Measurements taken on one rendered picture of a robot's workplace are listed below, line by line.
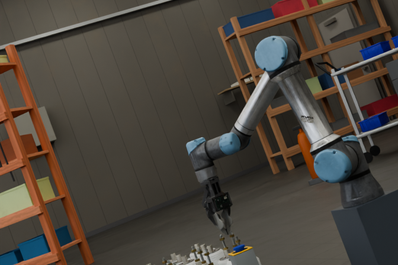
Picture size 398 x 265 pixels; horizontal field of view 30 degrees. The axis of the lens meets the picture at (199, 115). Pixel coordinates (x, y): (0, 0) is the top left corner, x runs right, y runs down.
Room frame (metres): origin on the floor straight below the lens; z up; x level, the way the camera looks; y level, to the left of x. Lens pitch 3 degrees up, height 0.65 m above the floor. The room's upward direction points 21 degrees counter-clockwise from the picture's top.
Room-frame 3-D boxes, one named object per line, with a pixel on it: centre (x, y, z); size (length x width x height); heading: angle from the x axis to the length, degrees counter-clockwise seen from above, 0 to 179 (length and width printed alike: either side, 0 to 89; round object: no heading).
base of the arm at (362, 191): (2.62, -0.43, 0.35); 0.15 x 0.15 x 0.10
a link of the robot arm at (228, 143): (2.68, -0.05, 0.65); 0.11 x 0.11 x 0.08; 63
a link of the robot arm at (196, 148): (2.71, 0.04, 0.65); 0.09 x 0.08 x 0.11; 63
